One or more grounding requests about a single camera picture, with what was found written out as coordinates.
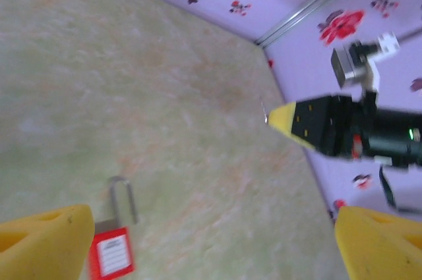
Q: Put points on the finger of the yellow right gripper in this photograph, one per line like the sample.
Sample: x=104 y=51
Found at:
x=296 y=139
x=310 y=122

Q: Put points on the red padlock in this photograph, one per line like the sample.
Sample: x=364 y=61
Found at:
x=112 y=253

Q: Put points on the aluminium corner post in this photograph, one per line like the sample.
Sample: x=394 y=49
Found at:
x=296 y=16

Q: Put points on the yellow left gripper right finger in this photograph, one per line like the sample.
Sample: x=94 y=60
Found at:
x=382 y=250

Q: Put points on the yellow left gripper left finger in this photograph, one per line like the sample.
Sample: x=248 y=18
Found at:
x=43 y=247

